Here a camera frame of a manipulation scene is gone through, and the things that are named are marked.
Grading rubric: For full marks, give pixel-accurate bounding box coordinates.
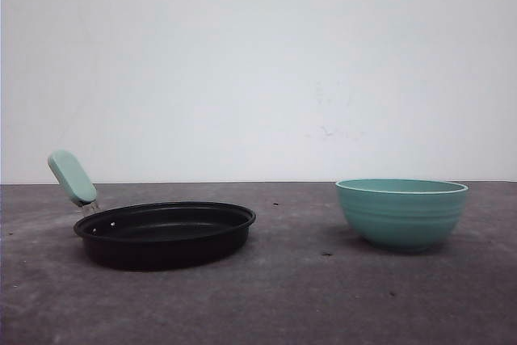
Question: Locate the black frying pan green handle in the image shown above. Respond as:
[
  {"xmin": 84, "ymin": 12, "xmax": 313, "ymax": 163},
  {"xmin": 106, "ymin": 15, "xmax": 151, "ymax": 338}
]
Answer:
[{"xmin": 48, "ymin": 149, "xmax": 256, "ymax": 271}]

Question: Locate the teal ceramic bowl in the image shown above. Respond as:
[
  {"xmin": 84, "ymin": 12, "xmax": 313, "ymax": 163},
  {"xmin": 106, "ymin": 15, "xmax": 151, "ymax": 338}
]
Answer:
[{"xmin": 335, "ymin": 179, "xmax": 469, "ymax": 252}]

